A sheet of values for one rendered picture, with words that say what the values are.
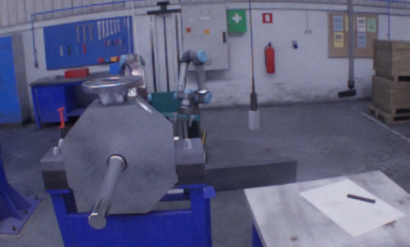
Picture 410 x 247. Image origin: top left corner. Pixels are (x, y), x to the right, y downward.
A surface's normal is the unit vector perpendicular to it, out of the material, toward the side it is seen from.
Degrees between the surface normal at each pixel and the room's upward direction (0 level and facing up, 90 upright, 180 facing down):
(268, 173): 90
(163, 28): 90
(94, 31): 90
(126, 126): 90
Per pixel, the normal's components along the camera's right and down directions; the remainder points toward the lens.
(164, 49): -0.06, 0.27
